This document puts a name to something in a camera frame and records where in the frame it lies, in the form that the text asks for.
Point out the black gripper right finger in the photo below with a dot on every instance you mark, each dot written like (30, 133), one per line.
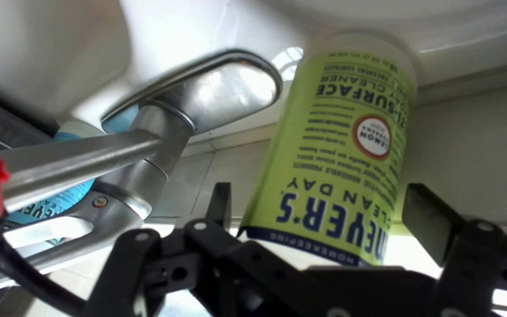
(471, 265)

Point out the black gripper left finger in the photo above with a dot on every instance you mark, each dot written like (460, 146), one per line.
(247, 265)

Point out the yellow green cleaner bottle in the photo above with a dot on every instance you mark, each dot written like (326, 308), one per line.
(335, 153)

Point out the chrome sink faucet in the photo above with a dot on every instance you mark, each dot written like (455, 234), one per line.
(166, 142)

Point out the pump bottle with blue label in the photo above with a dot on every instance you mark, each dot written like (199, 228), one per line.
(53, 204)

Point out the white double basin sink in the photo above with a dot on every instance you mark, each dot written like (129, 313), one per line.
(43, 42)

